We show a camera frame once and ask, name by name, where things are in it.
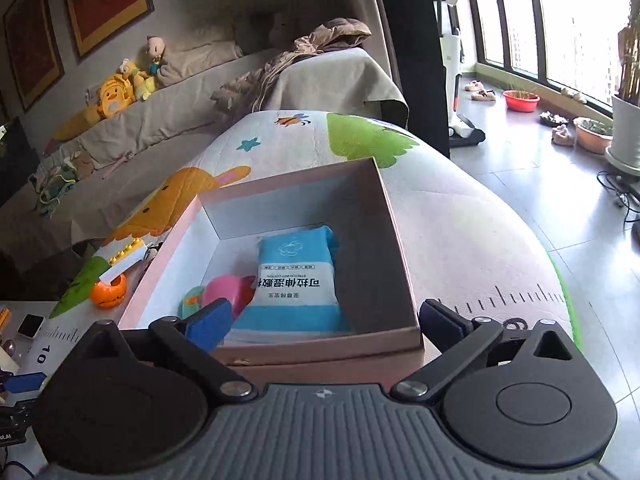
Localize orange plastic fish toy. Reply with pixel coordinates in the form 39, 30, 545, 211
90, 274, 127, 310

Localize white blue-grey plastic block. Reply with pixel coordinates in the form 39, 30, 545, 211
99, 247, 148, 284

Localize white small device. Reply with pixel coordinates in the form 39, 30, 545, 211
16, 313, 46, 340

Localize pink plastic toy in box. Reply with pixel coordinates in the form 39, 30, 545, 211
178, 274, 256, 320

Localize cartoon play mat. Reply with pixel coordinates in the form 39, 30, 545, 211
21, 110, 579, 385

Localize yellow building brick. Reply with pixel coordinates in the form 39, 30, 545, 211
108, 237, 146, 266

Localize blue wet wipes pack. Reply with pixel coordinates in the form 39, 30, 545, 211
226, 226, 352, 346

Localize pink cardboard box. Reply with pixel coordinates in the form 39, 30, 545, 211
119, 158, 423, 386

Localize grey covered sofa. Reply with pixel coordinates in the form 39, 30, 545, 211
1, 48, 409, 270

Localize white stick vacuum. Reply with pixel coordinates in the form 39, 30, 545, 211
433, 0, 486, 148

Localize pink succulent pot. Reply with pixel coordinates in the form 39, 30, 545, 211
574, 117, 613, 155

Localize red plastic basin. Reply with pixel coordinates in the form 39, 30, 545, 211
502, 90, 540, 113

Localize white plant pot with bamboo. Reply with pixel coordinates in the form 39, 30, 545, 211
605, 0, 639, 177

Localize brown puffer jacket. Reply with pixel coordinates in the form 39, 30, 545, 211
210, 17, 374, 114

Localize yellow duck plush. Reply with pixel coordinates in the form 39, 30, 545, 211
52, 74, 134, 142

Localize small doll plush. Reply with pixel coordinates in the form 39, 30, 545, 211
146, 36, 166, 76

